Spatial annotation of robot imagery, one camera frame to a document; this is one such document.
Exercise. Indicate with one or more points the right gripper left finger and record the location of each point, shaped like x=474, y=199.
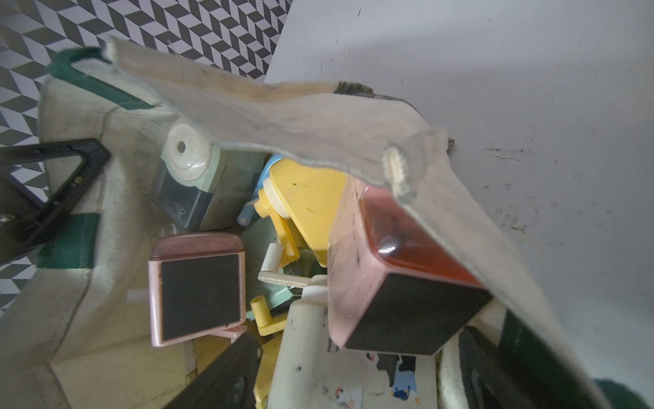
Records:
x=228, y=382

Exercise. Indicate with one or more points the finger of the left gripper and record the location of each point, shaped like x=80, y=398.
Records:
x=29, y=219

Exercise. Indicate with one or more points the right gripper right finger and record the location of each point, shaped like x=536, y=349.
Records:
x=492, y=380

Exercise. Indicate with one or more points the cream canvas tote bag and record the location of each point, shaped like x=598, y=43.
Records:
x=70, y=340

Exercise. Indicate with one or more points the yellow round pencil sharpener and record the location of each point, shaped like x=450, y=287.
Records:
x=302, y=203

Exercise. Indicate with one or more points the white cartoon pencil sharpener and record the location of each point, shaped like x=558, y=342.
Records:
x=311, y=371

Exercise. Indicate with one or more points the pink block pencil sharpener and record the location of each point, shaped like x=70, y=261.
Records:
x=197, y=287

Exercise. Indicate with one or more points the pink rounded pencil sharpener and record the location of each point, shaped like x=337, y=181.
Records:
x=392, y=288

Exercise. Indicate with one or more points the blue round pencil sharpener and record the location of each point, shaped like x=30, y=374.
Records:
x=247, y=214

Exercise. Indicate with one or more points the mint green pencil sharpener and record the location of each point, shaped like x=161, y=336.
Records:
x=201, y=186

